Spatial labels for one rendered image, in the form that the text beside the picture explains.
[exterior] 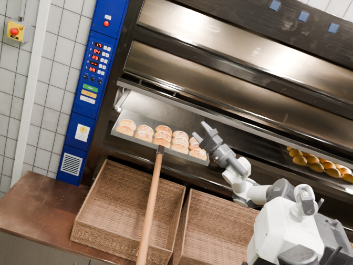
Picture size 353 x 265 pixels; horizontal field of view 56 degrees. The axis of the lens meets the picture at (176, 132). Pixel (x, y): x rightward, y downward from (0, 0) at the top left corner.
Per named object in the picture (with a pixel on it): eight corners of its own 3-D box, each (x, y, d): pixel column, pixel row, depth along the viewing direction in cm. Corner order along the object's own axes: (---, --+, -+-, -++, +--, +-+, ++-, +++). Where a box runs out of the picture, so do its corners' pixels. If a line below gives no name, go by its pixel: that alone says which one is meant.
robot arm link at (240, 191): (235, 167, 157) (236, 181, 174) (226, 186, 154) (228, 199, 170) (256, 175, 153) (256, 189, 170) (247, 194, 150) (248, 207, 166)
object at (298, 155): (275, 128, 278) (278, 122, 276) (326, 146, 281) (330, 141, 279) (293, 164, 223) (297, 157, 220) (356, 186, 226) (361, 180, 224)
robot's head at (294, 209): (304, 206, 124) (315, 188, 121) (309, 223, 115) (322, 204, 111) (287, 200, 125) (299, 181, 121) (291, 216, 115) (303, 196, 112)
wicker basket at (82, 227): (95, 190, 224) (105, 156, 213) (173, 217, 227) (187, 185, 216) (67, 241, 180) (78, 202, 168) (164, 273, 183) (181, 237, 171)
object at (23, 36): (11, 34, 186) (14, 17, 182) (29, 41, 187) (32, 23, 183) (4, 37, 179) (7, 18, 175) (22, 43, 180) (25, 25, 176)
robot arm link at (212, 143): (205, 142, 157) (222, 160, 155) (193, 149, 150) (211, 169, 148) (218, 125, 149) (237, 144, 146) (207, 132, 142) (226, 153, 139)
